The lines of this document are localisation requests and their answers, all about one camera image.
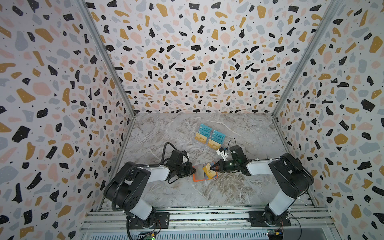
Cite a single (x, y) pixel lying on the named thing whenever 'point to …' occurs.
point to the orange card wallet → (199, 175)
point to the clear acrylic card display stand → (210, 137)
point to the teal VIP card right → (217, 137)
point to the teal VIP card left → (205, 130)
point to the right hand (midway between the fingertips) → (211, 166)
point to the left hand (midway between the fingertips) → (198, 168)
